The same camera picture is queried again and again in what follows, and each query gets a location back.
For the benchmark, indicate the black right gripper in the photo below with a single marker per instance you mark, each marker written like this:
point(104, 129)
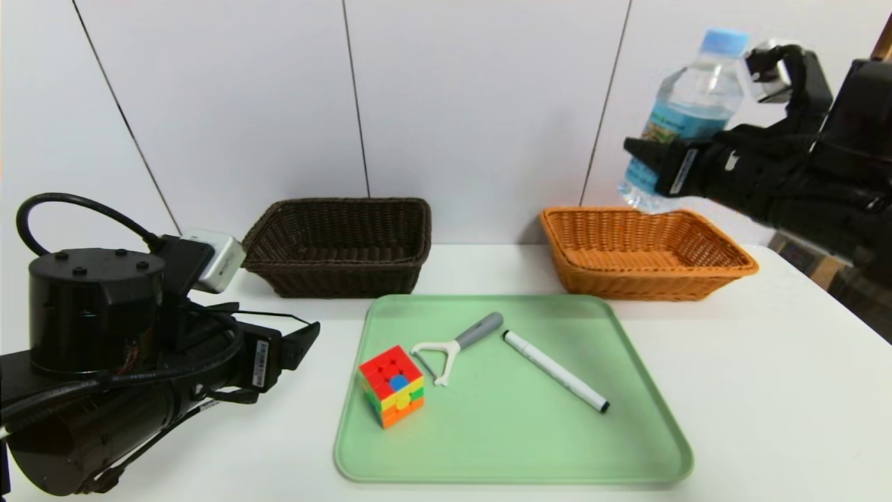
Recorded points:
point(680, 171)

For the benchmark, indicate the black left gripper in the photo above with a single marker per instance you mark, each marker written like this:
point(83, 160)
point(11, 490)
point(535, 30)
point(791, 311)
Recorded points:
point(265, 363)

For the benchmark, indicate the colourful puzzle cube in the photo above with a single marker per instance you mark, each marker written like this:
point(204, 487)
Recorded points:
point(391, 383)

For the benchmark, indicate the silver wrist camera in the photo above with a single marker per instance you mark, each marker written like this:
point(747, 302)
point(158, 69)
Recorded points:
point(763, 77)
point(219, 261)

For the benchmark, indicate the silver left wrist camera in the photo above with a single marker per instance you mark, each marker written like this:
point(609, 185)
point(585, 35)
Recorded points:
point(219, 261)

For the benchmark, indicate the black chair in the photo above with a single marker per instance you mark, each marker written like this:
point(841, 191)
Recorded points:
point(864, 314)

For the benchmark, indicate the orange wicker basket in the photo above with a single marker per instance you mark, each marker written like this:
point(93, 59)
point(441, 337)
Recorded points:
point(627, 282)

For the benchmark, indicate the clear water bottle blue cap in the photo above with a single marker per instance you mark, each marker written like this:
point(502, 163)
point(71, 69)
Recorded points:
point(697, 97)

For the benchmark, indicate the black left camera bracket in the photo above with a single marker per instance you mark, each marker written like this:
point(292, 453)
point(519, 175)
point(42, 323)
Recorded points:
point(181, 279)

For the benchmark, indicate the wooden shelf unit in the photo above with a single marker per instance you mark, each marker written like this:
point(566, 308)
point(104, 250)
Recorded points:
point(883, 38)

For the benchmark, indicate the dark brown wicker basket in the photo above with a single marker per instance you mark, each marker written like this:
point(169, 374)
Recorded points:
point(334, 279)

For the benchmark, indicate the black camera bracket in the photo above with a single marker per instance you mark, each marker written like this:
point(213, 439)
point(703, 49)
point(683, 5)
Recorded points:
point(181, 279)
point(808, 84)

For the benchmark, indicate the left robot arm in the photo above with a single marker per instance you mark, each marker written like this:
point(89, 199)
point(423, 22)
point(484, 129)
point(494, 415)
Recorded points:
point(90, 314)

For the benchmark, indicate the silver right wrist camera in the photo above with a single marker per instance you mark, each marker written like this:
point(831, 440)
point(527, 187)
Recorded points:
point(763, 77)

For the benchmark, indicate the green plastic tray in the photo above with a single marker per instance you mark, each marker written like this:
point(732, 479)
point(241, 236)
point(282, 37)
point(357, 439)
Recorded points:
point(523, 446)

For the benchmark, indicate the black right camera bracket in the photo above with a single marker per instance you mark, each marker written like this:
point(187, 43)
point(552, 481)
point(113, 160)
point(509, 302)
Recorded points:
point(808, 84)

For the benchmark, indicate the brown cabinet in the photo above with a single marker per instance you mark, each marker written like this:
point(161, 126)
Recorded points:
point(822, 268)

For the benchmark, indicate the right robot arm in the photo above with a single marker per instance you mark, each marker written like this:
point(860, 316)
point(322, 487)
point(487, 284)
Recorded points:
point(857, 139)

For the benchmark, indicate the white marker pen black cap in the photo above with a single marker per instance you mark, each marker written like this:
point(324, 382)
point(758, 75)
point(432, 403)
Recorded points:
point(554, 369)

